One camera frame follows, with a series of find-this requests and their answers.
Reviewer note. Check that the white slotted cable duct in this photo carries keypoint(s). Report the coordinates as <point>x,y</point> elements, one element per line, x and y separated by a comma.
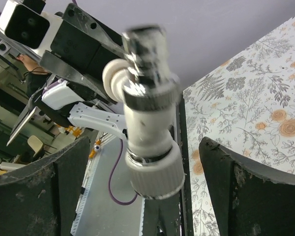
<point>93,160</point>

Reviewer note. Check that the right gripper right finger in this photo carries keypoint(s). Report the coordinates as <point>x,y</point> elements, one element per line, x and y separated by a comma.
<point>248,198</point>

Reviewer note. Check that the white chrome faucet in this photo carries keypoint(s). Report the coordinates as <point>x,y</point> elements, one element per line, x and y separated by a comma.
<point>151,94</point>

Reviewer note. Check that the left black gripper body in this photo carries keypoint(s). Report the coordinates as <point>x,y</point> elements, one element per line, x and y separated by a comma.
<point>81,51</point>

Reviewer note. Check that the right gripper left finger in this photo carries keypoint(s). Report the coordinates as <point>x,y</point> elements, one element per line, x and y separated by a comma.
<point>40,198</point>

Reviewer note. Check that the floral table mat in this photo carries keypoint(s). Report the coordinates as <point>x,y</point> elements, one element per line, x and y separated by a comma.
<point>247,104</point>

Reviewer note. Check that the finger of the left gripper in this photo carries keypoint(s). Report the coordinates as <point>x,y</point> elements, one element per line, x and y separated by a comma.
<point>62,69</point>
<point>88,25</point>

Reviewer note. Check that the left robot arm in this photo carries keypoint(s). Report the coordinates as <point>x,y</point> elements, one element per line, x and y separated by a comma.
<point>69,103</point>

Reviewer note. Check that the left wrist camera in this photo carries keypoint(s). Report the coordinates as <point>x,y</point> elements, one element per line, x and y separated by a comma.
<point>25,22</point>

